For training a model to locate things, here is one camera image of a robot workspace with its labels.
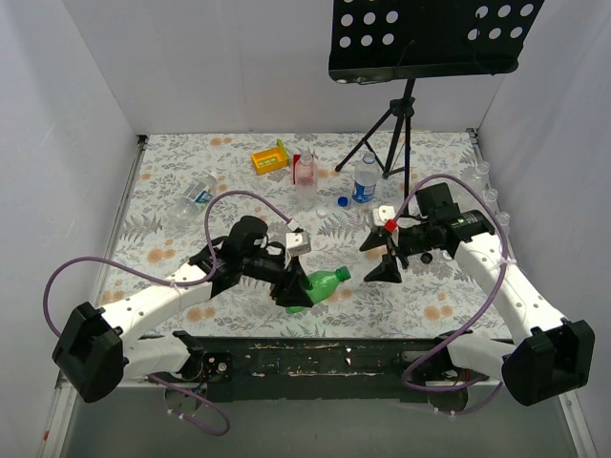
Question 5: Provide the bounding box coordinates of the yellow plastic box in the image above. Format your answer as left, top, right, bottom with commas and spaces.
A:
251, 138, 291, 175

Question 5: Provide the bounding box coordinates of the green bottle cap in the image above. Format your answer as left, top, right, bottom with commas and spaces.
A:
335, 266, 351, 282

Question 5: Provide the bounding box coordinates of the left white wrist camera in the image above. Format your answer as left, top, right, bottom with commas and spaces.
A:
285, 231, 311, 258

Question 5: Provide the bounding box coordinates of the clear bottle blue label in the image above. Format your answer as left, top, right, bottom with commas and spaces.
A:
168, 172, 219, 226

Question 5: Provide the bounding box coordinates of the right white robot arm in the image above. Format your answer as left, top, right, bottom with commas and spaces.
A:
360, 183, 595, 406

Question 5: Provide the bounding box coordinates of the clear Pepsi bottle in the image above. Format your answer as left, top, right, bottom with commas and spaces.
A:
352, 152, 380, 204

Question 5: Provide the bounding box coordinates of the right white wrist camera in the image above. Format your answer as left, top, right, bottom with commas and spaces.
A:
370, 205, 398, 234

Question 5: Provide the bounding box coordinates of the clear bottle by wall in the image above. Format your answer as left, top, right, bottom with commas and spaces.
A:
466, 161, 490, 195

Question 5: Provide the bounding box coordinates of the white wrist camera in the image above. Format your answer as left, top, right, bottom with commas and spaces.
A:
370, 205, 398, 234
285, 231, 311, 258

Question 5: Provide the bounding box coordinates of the floral tablecloth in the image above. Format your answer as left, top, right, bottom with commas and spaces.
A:
95, 134, 508, 338

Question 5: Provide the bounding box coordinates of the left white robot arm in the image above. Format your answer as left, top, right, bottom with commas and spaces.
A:
52, 216, 313, 403

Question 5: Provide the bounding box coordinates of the red plastic box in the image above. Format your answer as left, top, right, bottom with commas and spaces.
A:
292, 154, 308, 186

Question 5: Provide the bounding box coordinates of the black music stand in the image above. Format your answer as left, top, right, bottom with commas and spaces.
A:
327, 0, 546, 219

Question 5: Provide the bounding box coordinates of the green plastic bottle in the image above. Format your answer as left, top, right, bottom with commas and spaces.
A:
285, 269, 341, 314

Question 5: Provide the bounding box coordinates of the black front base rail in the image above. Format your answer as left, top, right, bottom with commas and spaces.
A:
142, 336, 478, 406

